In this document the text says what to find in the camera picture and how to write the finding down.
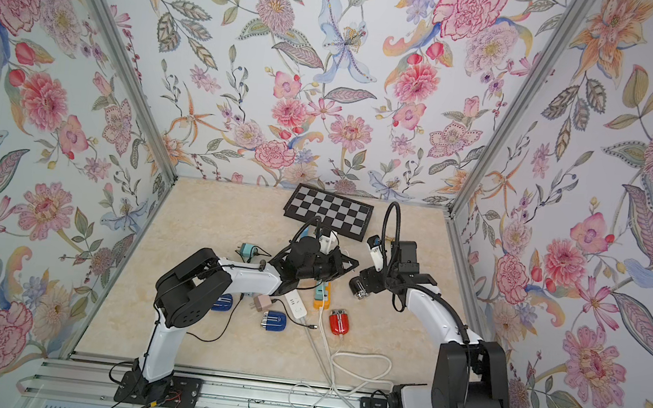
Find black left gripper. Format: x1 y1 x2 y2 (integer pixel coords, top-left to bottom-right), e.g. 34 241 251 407
294 243 361 287

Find white power strip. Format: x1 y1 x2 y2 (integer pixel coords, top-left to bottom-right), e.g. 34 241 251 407
284 290 308 322

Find orange power strip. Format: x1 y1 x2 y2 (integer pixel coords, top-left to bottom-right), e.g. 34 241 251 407
313 282 332 310

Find pink usb charger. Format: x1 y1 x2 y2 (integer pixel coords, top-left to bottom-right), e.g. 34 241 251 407
253 294 273 313

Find teal usb charger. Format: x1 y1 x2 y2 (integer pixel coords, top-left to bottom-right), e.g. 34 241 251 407
236 242 259 263

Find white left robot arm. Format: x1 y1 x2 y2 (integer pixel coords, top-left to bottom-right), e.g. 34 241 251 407
113 236 359 407

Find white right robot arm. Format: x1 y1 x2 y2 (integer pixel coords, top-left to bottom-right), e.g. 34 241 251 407
351 236 511 408

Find black silver chessboard box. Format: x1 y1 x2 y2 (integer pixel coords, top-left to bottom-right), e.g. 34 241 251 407
283 183 374 241

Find black blue shaver cable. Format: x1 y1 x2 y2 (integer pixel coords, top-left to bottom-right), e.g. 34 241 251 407
183 287 245 347

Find aluminium frame post left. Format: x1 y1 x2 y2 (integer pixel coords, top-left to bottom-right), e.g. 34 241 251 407
28 0 199 185

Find aluminium frame post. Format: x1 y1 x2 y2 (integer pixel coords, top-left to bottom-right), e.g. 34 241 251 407
28 0 199 185
446 0 597 220

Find aluminium frame post right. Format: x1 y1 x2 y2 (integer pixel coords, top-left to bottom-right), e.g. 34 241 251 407
446 0 597 220

